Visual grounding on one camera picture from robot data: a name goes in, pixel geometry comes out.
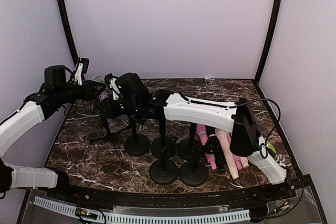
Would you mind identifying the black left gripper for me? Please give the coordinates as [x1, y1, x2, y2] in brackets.
[56, 79, 106, 104]

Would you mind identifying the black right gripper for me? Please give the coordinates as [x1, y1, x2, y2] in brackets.
[99, 97, 139, 119]

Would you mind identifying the black tripod shock-mount stand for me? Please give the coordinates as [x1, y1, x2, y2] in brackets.
[89, 97, 130, 150]

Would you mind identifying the black stand of small beige microphone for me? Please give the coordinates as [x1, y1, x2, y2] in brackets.
[124, 118, 150, 156]

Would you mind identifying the black round-base stand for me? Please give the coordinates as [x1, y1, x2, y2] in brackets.
[179, 136, 221, 187]
[149, 136, 179, 185]

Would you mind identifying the black stand with clip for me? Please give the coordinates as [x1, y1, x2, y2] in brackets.
[177, 123, 202, 161]

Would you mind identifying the black round-base stand front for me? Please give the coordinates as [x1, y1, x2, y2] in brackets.
[179, 136, 221, 187]

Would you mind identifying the black microphone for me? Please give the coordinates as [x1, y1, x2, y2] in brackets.
[206, 126, 225, 174]

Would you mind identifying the small beige microphone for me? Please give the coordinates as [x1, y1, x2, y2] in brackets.
[215, 129, 239, 179]

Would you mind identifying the glitter silver-head microphone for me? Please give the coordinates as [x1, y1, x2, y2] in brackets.
[92, 75, 117, 126]

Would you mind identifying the beige microphone tall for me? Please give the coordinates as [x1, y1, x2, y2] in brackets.
[240, 157, 249, 168]

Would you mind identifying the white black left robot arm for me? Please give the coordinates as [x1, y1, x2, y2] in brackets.
[1, 63, 106, 201]

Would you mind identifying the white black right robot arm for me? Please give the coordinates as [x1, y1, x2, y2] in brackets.
[103, 72, 291, 200]

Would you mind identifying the green plate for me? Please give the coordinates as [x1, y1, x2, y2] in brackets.
[248, 142, 277, 167]

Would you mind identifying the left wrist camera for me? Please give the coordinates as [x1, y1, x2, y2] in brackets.
[70, 58, 89, 86]

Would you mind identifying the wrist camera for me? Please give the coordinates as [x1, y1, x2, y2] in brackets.
[70, 58, 89, 86]
[104, 73, 120, 100]

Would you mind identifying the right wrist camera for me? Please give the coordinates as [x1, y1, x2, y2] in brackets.
[104, 73, 120, 100]

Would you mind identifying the white cable duct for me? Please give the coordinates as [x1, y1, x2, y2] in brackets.
[33, 196, 250, 223]

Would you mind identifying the black front rail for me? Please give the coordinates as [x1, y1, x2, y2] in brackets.
[70, 185, 290, 208]

